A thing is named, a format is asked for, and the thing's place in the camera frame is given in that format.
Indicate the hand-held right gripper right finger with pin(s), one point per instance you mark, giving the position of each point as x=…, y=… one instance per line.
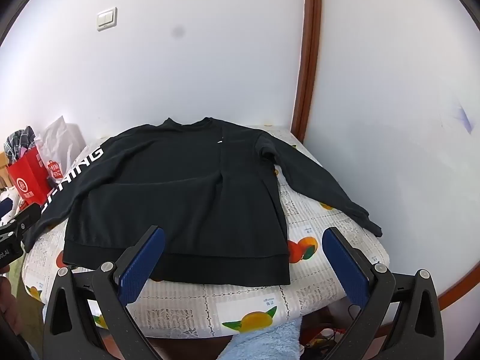
x=345, y=266

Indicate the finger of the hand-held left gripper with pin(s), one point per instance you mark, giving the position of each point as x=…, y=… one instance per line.
x=28, y=214

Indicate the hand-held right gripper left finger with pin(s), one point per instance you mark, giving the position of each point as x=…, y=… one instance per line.
x=144, y=262

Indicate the black sweatshirt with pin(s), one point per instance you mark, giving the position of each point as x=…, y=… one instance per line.
x=168, y=195

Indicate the fruit print tablecloth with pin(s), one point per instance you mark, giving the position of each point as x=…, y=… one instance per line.
x=318, y=270

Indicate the green blanket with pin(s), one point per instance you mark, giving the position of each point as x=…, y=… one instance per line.
x=15, y=270

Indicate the red paper bag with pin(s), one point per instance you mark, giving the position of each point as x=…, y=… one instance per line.
x=26, y=180

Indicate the wooden headboard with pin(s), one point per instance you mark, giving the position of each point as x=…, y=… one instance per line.
x=3, y=168

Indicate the plaid cloth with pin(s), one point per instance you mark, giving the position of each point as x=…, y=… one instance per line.
x=18, y=138

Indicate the white plastic bag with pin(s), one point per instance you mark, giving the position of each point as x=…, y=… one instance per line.
x=62, y=138

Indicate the brown wooden baseboard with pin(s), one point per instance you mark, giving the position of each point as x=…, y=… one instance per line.
x=457, y=288

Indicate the white wall switch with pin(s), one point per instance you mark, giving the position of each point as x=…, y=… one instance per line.
x=107, y=18

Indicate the brown wooden door frame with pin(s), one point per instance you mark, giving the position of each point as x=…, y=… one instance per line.
x=309, y=45

